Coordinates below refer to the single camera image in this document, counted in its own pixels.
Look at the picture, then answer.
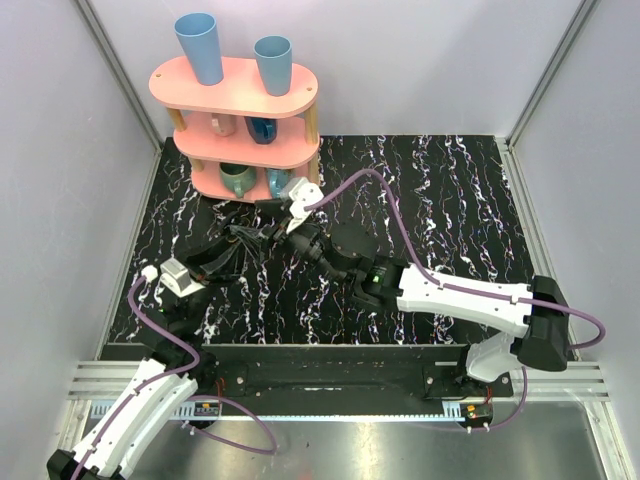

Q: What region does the tall blue cup left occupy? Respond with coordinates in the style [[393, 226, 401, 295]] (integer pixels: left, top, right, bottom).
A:
[[174, 12, 224, 86]]

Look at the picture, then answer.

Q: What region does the pink three-tier shelf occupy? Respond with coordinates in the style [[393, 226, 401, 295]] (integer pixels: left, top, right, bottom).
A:
[[149, 56, 320, 203]]

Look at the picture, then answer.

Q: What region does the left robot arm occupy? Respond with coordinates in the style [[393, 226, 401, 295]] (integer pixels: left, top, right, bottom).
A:
[[46, 226, 263, 479]]

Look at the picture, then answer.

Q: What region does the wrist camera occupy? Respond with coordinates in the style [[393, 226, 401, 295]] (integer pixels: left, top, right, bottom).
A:
[[279, 177, 324, 234], [160, 258, 205, 298]]

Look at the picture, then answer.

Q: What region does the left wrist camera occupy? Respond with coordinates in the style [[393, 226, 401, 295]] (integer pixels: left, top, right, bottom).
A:
[[160, 258, 205, 298]]

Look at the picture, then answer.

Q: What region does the green ceramic mug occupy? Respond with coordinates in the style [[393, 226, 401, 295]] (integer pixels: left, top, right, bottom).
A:
[[219, 163, 257, 199]]

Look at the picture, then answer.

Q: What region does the dark blue mug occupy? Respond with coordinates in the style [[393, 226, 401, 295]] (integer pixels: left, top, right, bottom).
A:
[[245, 117, 277, 145]]

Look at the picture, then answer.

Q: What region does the blue cup right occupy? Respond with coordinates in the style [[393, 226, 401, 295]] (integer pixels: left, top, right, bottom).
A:
[[254, 35, 293, 96]]

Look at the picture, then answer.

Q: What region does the black earbuds charging case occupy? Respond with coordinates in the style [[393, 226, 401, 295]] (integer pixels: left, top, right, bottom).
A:
[[221, 212, 259, 241]]

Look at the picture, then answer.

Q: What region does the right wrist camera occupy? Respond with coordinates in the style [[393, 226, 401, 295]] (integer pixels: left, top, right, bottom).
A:
[[279, 177, 324, 234]]

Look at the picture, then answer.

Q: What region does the blue butterfly mug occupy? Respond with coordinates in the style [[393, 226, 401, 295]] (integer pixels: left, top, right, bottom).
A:
[[266, 168, 294, 198]]

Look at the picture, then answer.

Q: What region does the pink mug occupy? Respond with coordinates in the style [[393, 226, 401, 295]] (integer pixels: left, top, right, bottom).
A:
[[211, 113, 236, 137]]

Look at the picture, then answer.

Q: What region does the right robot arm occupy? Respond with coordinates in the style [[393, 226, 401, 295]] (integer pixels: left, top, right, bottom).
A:
[[255, 199, 570, 397]]

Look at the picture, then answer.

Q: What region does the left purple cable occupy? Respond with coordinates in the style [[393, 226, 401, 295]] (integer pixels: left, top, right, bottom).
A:
[[69, 267, 279, 480]]

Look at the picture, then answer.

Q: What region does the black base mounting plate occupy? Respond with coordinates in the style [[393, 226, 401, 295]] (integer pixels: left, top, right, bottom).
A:
[[205, 345, 513, 417]]

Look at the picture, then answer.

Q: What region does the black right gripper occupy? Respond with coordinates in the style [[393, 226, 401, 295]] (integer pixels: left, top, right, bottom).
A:
[[230, 196, 347, 286]]

